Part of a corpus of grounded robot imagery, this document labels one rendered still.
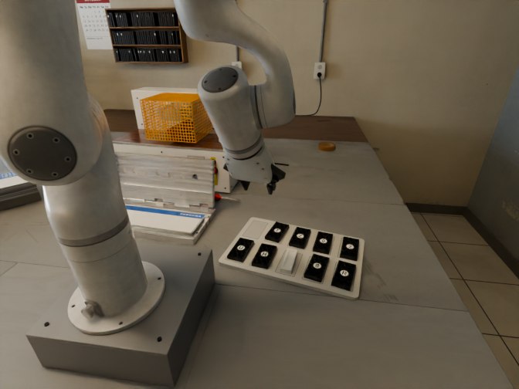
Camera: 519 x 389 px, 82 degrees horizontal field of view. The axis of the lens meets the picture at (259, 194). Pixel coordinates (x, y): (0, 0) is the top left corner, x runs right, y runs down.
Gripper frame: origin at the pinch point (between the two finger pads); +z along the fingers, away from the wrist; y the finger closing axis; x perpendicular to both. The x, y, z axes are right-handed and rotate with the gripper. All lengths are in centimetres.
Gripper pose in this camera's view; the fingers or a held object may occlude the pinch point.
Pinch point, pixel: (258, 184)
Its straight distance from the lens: 74.4
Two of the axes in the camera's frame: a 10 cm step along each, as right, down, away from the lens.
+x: 3.0, -8.5, 4.4
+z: 1.9, 5.1, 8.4
